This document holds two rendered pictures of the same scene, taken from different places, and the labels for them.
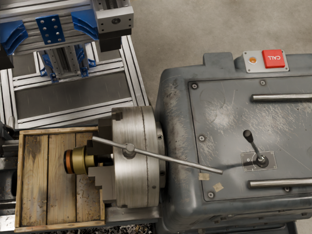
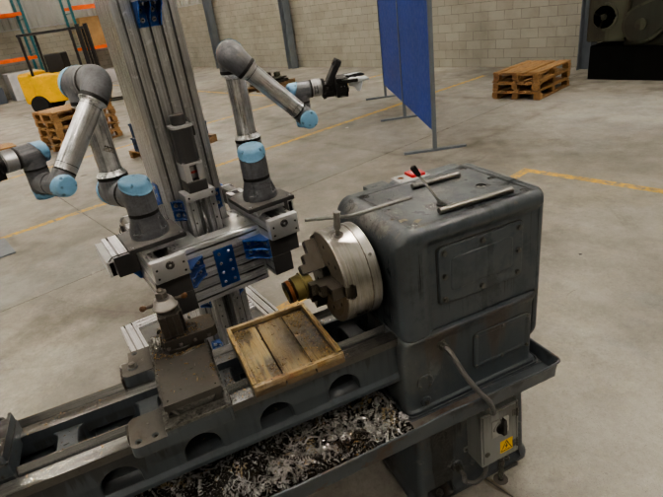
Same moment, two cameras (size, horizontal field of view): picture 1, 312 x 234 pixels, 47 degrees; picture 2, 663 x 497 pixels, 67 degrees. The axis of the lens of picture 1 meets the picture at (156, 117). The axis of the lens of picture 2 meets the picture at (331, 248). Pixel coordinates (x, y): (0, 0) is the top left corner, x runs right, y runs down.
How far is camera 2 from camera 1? 120 cm
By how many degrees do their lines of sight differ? 41
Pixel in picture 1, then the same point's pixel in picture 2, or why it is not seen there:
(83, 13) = (253, 237)
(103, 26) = (274, 231)
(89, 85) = not seen: hidden behind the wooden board
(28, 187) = (253, 361)
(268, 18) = not seen: hidden behind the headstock
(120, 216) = (356, 351)
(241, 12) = not seen: hidden behind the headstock
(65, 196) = (293, 354)
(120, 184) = (340, 257)
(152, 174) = (363, 243)
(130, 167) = (343, 243)
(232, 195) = (431, 220)
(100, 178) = (322, 283)
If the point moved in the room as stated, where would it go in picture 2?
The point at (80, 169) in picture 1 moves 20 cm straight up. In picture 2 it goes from (301, 285) to (290, 228)
